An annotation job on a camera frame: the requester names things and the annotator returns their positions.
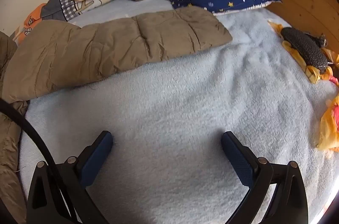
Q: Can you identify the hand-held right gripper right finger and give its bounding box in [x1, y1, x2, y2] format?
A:
[221, 131, 309, 224]

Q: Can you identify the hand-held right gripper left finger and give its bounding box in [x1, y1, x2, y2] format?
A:
[26, 130, 114, 224]

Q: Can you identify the brown puffer jacket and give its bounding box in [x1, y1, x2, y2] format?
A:
[0, 6, 233, 224]

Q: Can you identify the light blue fleece blanket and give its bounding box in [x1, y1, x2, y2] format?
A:
[16, 0, 339, 224]

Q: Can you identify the yellow and red bag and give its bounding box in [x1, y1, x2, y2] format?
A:
[317, 94, 339, 153]

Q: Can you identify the yellow cloth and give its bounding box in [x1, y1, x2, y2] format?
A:
[267, 20, 339, 85]

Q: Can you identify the dark speckled knitted cloth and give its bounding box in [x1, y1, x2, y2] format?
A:
[280, 27, 329, 75]

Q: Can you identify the black cable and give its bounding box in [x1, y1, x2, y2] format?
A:
[0, 99, 65, 187]

